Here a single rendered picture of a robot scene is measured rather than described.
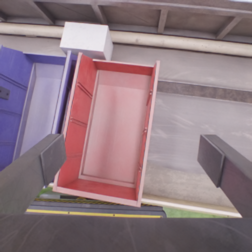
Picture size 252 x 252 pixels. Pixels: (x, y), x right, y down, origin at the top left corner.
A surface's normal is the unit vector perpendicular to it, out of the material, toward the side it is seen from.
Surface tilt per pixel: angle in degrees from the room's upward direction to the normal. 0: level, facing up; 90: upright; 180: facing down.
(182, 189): 2
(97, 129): 0
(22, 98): 88
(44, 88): 0
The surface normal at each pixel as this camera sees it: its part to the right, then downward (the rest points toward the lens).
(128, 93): -0.07, -0.12
